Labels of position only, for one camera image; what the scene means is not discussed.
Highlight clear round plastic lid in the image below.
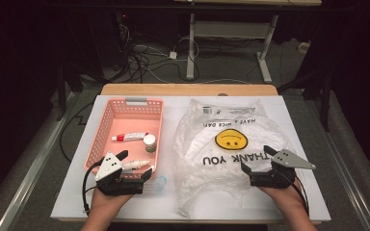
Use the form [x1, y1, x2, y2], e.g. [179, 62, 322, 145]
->
[147, 174, 169, 193]

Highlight white metal desk frame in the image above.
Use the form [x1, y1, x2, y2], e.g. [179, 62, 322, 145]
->
[172, 0, 323, 84]

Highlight small white-capped jar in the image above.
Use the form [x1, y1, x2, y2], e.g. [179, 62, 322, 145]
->
[143, 133, 158, 153]

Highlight person's left hand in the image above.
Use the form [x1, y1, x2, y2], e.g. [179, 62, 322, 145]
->
[91, 189, 133, 217]

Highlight metal floor rail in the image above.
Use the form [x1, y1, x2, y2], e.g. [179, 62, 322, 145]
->
[0, 90, 78, 231]
[304, 99, 370, 231]

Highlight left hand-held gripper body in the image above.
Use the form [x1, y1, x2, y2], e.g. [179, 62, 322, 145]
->
[94, 156, 145, 197]

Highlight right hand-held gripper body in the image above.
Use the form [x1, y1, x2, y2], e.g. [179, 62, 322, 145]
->
[250, 148, 316, 189]

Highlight thin black floor cable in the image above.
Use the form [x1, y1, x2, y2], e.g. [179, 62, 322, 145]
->
[59, 101, 94, 164]

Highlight black metal stand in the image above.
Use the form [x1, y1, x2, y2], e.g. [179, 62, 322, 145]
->
[277, 61, 332, 133]
[55, 62, 85, 122]

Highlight person's right hand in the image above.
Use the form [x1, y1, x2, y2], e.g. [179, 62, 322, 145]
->
[259, 179, 306, 213]

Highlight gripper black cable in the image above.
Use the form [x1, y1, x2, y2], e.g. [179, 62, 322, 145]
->
[82, 160, 105, 216]
[278, 169, 311, 217]

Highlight red and white tube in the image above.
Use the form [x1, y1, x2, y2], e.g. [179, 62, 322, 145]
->
[111, 131, 150, 142]

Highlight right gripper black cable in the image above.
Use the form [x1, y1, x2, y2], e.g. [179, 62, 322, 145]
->
[278, 169, 311, 217]

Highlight white table mat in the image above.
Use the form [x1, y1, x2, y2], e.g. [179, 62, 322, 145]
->
[50, 94, 331, 222]

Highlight pink plastic basket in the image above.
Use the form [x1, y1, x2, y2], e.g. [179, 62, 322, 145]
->
[83, 96, 165, 180]

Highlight clear plastic bag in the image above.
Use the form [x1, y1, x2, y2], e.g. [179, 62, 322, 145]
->
[172, 98, 295, 219]

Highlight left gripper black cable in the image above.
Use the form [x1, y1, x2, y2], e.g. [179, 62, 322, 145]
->
[82, 160, 105, 216]

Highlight bundle of floor cables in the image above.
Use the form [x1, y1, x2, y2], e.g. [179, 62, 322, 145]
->
[117, 23, 201, 85]

